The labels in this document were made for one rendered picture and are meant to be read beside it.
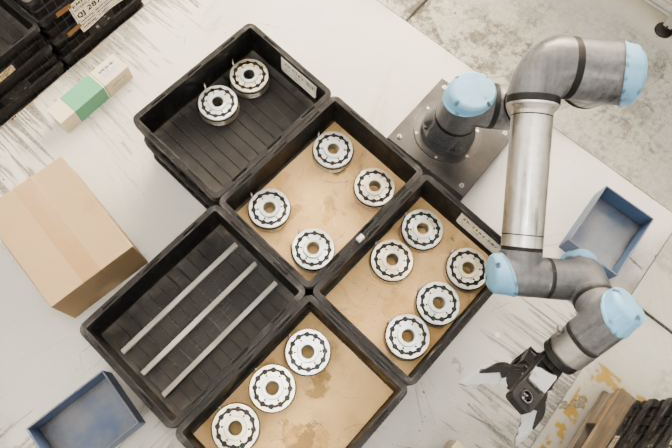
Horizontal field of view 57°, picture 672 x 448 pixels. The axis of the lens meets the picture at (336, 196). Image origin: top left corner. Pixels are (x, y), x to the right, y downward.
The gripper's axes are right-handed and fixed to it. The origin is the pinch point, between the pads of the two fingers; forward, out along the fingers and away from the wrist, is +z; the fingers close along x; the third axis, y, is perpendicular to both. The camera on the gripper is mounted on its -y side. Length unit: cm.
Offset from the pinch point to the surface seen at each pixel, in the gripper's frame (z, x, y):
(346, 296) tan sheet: 15.7, 36.3, 14.9
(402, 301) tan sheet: 9.3, 26.5, 21.3
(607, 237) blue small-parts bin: -22, 1, 71
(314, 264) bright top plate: 14, 47, 12
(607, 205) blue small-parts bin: -27, 7, 76
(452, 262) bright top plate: -3.2, 25.1, 29.7
